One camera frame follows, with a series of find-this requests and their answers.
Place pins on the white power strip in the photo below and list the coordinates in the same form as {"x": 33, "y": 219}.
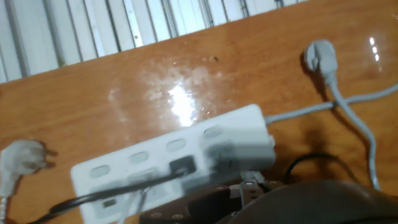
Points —
{"x": 149, "y": 155}

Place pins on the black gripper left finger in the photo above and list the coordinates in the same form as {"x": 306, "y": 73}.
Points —
{"x": 199, "y": 203}

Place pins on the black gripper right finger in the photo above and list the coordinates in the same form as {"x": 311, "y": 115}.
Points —
{"x": 311, "y": 203}

